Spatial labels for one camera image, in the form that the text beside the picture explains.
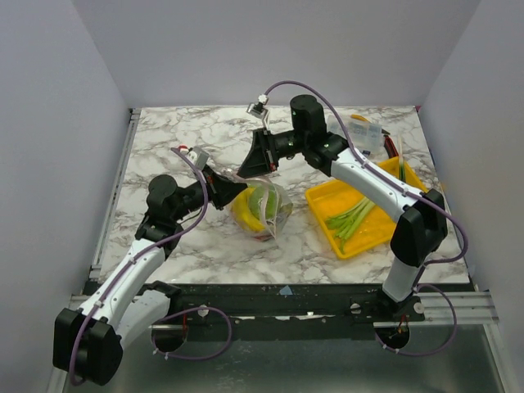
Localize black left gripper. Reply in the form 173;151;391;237
172;164;248;221

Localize green toy cabbage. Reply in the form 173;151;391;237
249;186;282;220

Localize yellow toy banana bunch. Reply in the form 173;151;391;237
229;187;265;233

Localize clear zip top bag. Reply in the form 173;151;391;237
224;169;293;242

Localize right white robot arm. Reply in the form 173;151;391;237
237;94;447;321

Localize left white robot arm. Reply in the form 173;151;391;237
52;166;247;386

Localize green toy celery stalks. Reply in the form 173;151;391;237
324;197;375;252

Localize clear plastic organizer box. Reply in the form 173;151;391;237
341;116;384;157

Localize black mounting base bar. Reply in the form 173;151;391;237
134;282;427;343

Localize red black pliers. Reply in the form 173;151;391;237
382;133;399;158

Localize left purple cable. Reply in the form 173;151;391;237
69;146;233;386

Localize purple cable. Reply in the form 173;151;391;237
264;80;468;356
69;146;233;386

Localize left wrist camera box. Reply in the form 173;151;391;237
187;147;210;170

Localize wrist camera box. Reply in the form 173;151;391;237
246;94;269;120
187;147;210;170

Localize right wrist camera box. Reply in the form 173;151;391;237
246;94;269;120

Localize yellow handled tool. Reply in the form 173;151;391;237
350;114;369;123

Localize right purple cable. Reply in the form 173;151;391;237
264;80;468;356

